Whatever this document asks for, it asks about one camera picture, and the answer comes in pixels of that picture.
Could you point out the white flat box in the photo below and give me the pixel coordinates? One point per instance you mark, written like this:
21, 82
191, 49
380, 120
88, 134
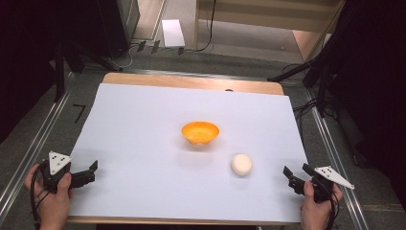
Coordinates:
173, 33

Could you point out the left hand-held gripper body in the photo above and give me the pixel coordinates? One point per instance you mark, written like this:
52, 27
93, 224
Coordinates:
56, 166

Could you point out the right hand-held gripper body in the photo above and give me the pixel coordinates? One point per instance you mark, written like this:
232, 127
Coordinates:
328, 177

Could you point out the person's left hand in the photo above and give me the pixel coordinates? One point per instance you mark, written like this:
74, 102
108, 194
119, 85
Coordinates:
52, 207

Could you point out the black tripod stand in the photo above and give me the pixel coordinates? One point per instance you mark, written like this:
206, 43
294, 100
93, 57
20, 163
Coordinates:
322, 86

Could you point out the person's right hand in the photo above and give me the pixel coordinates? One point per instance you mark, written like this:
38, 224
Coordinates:
316, 215

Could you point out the orange plastic bowl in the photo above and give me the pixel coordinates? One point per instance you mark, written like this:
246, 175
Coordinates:
200, 131

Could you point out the black cabinet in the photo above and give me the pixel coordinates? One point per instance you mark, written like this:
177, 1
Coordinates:
115, 25

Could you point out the light wooden shelf unit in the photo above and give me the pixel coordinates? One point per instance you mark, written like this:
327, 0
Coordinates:
265, 19

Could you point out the white paper sheet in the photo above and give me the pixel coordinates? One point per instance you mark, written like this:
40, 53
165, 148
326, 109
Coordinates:
143, 153

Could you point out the metal floor rail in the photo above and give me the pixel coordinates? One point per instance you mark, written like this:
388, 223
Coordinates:
35, 147
335, 159

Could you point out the white round bun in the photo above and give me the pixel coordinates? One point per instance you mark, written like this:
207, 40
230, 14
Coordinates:
241, 164

